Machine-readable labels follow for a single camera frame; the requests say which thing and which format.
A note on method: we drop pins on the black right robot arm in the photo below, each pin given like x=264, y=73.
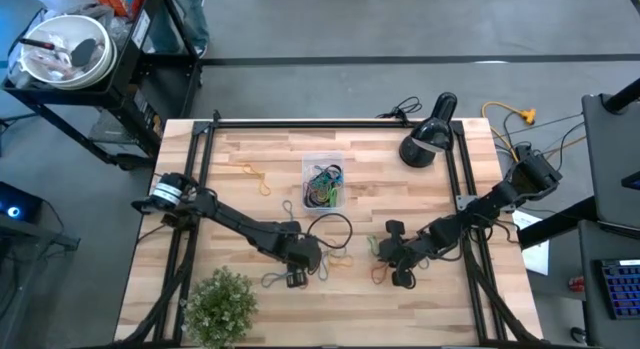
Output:
x=500, y=199

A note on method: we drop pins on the small red object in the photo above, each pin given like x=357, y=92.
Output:
x=576, y=284

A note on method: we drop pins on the black desk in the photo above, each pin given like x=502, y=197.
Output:
x=595, y=299

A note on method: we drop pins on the red rubber band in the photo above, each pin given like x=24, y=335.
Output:
x=374, y=276

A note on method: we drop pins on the black ladle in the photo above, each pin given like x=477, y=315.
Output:
x=83, y=52

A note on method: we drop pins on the black desk lamp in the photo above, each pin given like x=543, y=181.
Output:
x=430, y=134

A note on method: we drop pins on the black pole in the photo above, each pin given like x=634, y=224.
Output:
x=622, y=96

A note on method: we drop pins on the person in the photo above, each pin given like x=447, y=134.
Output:
x=195, y=19

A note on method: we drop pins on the black keyboard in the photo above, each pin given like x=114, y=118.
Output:
x=622, y=289

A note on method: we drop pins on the black computer blue light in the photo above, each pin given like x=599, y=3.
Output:
x=20, y=204

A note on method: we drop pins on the dark grey side table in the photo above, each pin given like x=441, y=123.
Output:
x=30, y=269

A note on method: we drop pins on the white bowl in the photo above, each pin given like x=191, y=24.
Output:
x=65, y=26

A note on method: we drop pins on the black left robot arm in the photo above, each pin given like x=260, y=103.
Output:
x=235, y=221

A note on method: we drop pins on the black stand leg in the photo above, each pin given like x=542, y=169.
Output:
x=550, y=229

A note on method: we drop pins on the artificial potted plant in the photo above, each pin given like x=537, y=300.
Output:
x=220, y=309

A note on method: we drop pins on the yellow rubber band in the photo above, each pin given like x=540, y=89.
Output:
x=248, y=167
x=327, y=194
x=347, y=262

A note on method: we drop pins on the green rubber band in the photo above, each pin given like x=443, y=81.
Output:
x=372, y=244
x=320, y=181

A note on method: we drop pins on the dark grey desk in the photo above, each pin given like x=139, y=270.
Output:
x=610, y=164

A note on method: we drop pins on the black utility cart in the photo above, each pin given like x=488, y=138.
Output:
x=150, y=89

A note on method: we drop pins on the black computer mouse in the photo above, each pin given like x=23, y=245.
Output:
x=578, y=334

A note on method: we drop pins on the white paper sheet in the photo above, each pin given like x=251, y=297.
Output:
x=537, y=256

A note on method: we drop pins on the white label sticker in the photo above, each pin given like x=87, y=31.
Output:
x=141, y=29

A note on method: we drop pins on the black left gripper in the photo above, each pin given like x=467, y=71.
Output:
x=302, y=251

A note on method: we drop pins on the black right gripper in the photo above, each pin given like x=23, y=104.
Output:
x=425, y=241

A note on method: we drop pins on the clear plastic bin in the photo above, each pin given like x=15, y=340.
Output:
x=332, y=159

